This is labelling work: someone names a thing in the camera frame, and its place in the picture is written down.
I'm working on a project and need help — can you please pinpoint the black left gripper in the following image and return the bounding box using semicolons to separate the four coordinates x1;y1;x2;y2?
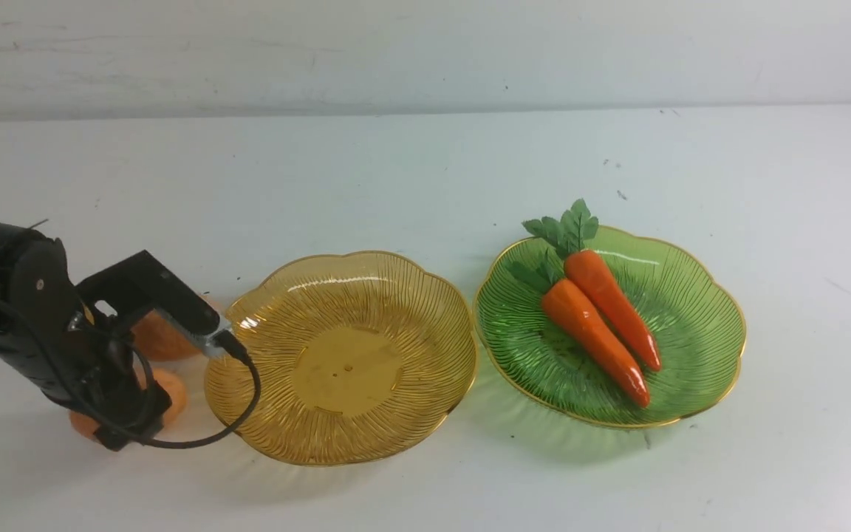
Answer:
0;235;174;451

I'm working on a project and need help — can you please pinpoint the toy potato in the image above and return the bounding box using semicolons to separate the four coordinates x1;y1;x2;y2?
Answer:
67;367;187;443
131;310;204;361

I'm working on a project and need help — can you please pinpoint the toy carrot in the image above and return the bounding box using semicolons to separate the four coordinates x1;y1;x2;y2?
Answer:
506;260;651;408
522;199;661;372

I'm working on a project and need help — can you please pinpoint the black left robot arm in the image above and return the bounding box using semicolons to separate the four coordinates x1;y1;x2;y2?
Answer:
0;222;173;451

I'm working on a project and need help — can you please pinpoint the green ribbed plastic bowl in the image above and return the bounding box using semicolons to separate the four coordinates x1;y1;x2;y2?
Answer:
475;226;747;430

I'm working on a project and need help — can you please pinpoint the amber ribbed plastic bowl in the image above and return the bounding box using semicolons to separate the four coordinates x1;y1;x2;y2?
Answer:
226;251;477;467

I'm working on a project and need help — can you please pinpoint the black camera cable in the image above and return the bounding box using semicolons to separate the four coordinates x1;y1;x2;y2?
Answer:
0;292;262;451

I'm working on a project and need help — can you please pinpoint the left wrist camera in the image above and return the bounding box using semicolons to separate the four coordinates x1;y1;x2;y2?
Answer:
75;251;250;361

